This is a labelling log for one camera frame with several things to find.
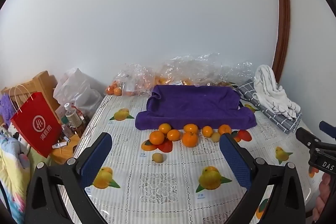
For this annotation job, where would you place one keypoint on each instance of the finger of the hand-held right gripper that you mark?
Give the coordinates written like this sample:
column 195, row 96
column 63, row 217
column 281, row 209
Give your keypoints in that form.
column 307, row 137
column 328, row 128

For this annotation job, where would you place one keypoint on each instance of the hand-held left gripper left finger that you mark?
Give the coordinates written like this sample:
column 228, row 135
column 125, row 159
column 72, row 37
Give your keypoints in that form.
column 97, row 158

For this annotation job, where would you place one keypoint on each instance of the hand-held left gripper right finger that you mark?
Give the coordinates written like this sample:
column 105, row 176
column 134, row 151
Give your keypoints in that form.
column 235, row 161

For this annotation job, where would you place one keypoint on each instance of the small yellow round fruit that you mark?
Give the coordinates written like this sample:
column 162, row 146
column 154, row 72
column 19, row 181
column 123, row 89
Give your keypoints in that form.
column 158, row 157
column 215, row 137

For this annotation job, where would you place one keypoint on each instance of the orange mandarin with green stem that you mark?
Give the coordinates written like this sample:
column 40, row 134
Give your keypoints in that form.
column 189, row 139

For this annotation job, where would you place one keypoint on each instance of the purple towel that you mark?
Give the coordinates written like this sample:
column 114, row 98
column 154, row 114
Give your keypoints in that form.
column 194, row 106

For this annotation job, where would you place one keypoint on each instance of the person's right hand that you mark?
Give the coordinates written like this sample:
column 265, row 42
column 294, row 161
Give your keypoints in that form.
column 323, row 192

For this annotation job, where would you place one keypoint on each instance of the wooden nightstand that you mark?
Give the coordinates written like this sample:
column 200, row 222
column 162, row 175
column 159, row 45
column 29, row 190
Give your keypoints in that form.
column 65, row 146

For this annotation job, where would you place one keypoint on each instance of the grey checked cloth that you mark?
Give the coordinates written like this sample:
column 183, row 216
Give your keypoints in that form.
column 273, row 112

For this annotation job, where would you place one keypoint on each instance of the red-label bottle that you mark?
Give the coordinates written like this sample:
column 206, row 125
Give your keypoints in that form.
column 79, row 115

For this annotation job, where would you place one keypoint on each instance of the clear plastic bottle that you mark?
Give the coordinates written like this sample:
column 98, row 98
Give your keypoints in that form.
column 72, row 115

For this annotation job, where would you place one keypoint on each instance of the white striped towel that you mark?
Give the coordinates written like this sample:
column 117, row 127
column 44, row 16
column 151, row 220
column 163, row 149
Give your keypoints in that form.
column 275, row 94

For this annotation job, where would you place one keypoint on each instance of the white fruit-print tablecloth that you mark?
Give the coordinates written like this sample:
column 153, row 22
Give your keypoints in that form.
column 178, row 182

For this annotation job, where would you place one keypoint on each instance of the bagged orange mandarin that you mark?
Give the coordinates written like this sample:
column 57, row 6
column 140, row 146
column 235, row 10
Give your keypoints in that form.
column 110, row 89
column 117, row 91

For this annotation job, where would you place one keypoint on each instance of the red paper bag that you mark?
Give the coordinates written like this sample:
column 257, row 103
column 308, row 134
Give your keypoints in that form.
column 35, row 124

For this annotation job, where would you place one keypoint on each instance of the white plastic bag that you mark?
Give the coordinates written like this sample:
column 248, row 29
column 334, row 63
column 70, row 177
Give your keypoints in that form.
column 77, row 90

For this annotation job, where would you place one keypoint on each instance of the colourful printed blanket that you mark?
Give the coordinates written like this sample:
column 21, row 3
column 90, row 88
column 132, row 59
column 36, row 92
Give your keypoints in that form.
column 13, row 169

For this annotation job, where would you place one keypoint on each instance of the wooden chair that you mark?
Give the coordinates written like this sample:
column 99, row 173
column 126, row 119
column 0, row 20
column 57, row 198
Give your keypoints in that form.
column 39, row 82

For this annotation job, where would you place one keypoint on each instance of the large clear plastic bag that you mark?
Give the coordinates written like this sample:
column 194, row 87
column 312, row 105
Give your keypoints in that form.
column 199, row 69

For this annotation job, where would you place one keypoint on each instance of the purple fluffy cloth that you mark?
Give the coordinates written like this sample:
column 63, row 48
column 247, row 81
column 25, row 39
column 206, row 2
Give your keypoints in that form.
column 5, row 108

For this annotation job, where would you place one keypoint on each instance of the brown wooden door frame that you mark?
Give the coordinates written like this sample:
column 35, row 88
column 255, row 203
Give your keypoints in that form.
column 283, row 16

